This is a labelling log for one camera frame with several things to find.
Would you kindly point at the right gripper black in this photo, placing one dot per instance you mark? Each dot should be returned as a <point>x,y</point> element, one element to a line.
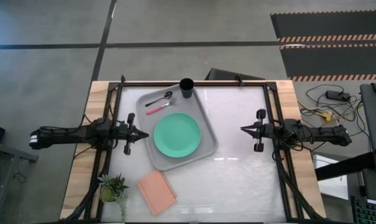
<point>263,130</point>

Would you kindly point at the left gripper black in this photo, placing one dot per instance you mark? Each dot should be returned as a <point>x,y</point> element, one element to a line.
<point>125,133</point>

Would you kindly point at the teal green plate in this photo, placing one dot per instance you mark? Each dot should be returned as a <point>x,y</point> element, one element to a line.
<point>177,135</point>

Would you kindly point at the black spoon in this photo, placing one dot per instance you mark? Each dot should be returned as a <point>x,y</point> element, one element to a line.
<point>158,100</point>

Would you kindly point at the black plastic cup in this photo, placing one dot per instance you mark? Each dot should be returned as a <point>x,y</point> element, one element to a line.
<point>186,87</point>

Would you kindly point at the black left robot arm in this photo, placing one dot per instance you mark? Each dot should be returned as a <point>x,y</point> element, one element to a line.
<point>69,134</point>

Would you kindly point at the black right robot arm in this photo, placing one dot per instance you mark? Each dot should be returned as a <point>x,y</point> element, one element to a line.
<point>315,133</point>

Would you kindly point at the grey plastic tray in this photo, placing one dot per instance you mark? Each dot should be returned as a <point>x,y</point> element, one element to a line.
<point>203,124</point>

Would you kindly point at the small potted green plant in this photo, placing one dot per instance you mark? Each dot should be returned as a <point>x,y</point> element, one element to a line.
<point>112,188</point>

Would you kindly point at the black power adapter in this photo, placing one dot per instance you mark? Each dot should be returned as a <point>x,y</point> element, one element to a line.
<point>337,95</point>

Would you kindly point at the white box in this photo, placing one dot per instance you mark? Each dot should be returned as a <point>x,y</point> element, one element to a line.
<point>330,183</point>

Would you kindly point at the black hazard-striped floor mat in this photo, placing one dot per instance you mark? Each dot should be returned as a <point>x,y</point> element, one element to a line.
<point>333,60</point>
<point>327,25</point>

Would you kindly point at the grey side table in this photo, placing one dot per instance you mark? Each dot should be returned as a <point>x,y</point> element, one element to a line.
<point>4,161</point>

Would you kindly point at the backlit computer keyboard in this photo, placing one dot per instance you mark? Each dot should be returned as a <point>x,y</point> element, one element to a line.
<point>369,211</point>

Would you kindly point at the black aluminium table frame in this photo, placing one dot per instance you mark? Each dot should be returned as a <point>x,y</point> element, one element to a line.
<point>268,99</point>

